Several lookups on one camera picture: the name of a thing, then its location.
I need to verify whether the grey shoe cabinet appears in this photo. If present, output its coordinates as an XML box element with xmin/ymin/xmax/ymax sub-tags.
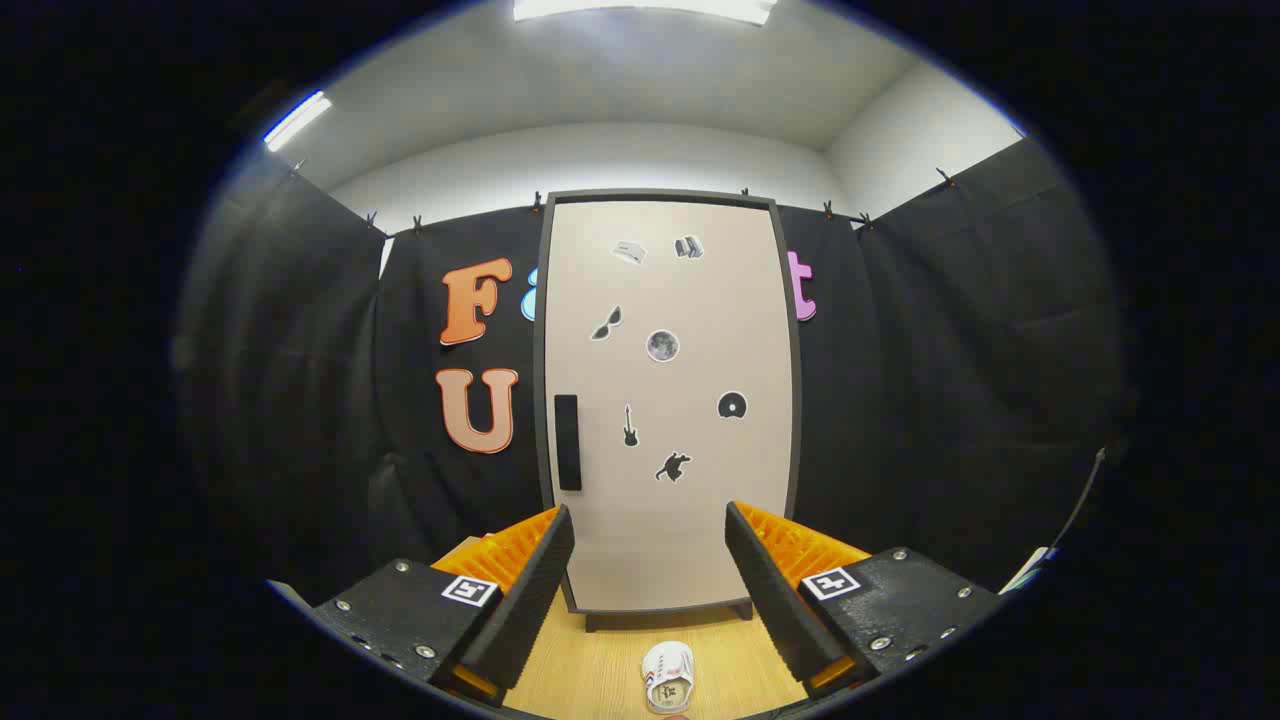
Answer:
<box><xmin>533</xmin><ymin>188</ymin><xmax>803</xmax><ymax>633</ymax></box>

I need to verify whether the beige shoe cabinet door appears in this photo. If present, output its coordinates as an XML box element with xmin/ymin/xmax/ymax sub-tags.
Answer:
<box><xmin>545</xmin><ymin>200</ymin><xmax>791</xmax><ymax>613</ymax></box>

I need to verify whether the black stand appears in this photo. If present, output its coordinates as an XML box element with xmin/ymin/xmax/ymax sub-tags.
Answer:
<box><xmin>1050</xmin><ymin>447</ymin><xmax>1106</xmax><ymax>561</ymax></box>

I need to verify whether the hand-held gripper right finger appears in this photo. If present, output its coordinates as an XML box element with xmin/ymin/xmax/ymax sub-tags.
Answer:
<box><xmin>725</xmin><ymin>501</ymin><xmax>1001</xmax><ymax>701</ymax></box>

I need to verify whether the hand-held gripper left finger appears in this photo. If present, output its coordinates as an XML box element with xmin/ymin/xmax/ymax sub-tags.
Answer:
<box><xmin>312</xmin><ymin>505</ymin><xmax>576</xmax><ymax>706</ymax></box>

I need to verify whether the wide ceiling light panel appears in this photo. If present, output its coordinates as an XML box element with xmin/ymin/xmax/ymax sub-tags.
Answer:
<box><xmin>512</xmin><ymin>0</ymin><xmax>779</xmax><ymax>26</ymax></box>

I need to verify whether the white shoe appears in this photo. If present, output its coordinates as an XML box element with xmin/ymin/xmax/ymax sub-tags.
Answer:
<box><xmin>641</xmin><ymin>641</ymin><xmax>695</xmax><ymax>714</ymax></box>

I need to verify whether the narrow ceiling light strip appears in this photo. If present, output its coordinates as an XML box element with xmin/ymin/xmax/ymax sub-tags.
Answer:
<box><xmin>263</xmin><ymin>90</ymin><xmax>333</xmax><ymax>153</ymax></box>

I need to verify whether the black backdrop cloth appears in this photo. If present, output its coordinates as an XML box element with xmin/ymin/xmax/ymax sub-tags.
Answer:
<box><xmin>175</xmin><ymin>135</ymin><xmax>1136</xmax><ymax>601</ymax></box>

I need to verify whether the black door handle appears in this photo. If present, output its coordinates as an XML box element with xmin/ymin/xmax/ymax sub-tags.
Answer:
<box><xmin>555</xmin><ymin>394</ymin><xmax>582</xmax><ymax>492</ymax></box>

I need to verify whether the white paper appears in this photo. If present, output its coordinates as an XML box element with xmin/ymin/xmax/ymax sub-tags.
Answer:
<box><xmin>1000</xmin><ymin>547</ymin><xmax>1053</xmax><ymax>593</ymax></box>

